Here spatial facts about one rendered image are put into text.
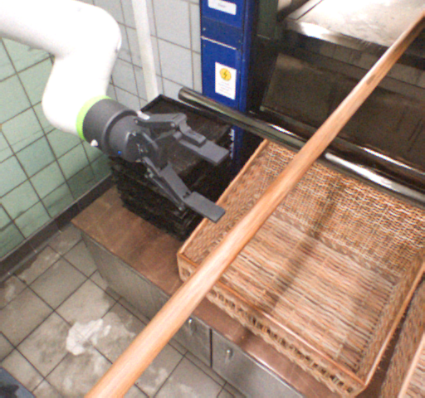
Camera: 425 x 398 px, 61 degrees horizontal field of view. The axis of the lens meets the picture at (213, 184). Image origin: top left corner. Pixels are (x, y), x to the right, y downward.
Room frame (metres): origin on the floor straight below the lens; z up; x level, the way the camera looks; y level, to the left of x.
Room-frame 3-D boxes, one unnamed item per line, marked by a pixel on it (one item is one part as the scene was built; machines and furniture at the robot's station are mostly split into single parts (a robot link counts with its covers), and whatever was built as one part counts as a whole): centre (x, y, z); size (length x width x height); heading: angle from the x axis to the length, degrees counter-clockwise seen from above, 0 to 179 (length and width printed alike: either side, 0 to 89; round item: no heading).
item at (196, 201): (0.38, 0.02, 1.12); 0.07 x 0.03 x 0.01; 53
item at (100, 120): (0.51, 0.18, 1.19); 0.12 x 0.06 x 0.09; 143
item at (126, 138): (0.46, 0.12, 1.19); 0.09 x 0.07 x 0.08; 53
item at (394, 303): (0.54, -0.26, 0.72); 0.56 x 0.49 x 0.28; 53
